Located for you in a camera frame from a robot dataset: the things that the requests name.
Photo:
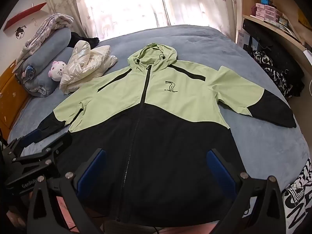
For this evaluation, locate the upper blue grey pillow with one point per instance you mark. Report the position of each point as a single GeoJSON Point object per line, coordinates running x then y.
{"type": "Point", "coordinates": [50, 48]}

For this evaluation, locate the green and black hooded jacket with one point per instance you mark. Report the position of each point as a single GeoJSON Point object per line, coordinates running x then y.
{"type": "Point", "coordinates": [156, 120]}

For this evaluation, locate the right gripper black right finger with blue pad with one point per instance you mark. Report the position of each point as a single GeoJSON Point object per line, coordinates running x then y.
{"type": "Point", "coordinates": [257, 203]}

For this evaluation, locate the orange wooden headboard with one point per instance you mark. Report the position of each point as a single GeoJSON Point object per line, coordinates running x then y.
{"type": "Point", "coordinates": [13, 99]}

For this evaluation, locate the lower blue grey pillow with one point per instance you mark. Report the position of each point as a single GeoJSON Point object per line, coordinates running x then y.
{"type": "Point", "coordinates": [42, 85]}

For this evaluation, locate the person's left hand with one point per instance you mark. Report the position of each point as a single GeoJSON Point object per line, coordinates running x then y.
{"type": "Point", "coordinates": [15, 219]}

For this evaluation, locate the cartoon girl wall sticker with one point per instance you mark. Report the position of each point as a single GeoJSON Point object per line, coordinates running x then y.
{"type": "Point", "coordinates": [20, 31]}

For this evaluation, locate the pink white plush cat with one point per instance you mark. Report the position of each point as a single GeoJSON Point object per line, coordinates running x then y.
{"type": "Point", "coordinates": [56, 71]}

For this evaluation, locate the wooden desk shelf unit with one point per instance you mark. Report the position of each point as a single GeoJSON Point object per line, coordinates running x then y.
{"type": "Point", "coordinates": [284, 19]}

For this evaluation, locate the white floral curtain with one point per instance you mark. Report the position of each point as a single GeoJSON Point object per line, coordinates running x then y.
{"type": "Point", "coordinates": [106, 19]}

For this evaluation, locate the white patterned folded blanket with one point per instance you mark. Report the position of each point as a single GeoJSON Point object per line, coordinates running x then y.
{"type": "Point", "coordinates": [53, 22]}

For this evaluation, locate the pink boxes on shelf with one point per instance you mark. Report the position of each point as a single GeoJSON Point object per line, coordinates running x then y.
{"type": "Point", "coordinates": [266, 10]}

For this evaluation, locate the black white patterned clothes pile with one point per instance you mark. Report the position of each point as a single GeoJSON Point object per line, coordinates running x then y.
{"type": "Point", "coordinates": [274, 59]}

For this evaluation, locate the blue grey bed sheet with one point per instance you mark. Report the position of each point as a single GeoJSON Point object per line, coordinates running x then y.
{"type": "Point", "coordinates": [266, 149]}

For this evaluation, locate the white puffer jacket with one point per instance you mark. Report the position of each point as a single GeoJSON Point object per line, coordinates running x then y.
{"type": "Point", "coordinates": [84, 65]}

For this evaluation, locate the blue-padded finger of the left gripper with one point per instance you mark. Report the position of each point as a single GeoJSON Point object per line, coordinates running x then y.
{"type": "Point", "coordinates": [28, 139]}

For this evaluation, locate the black white printed fabric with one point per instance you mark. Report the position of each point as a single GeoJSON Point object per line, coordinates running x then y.
{"type": "Point", "coordinates": [297, 199]}

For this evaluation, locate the red wall shelf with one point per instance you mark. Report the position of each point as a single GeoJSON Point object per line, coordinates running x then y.
{"type": "Point", "coordinates": [23, 14]}

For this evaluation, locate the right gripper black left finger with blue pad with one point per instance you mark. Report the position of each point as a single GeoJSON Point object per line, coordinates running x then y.
{"type": "Point", "coordinates": [45, 215]}

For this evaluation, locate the blue grey pillow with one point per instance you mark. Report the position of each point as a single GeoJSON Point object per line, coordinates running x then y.
{"type": "Point", "coordinates": [50, 48]}
{"type": "Point", "coordinates": [42, 85]}

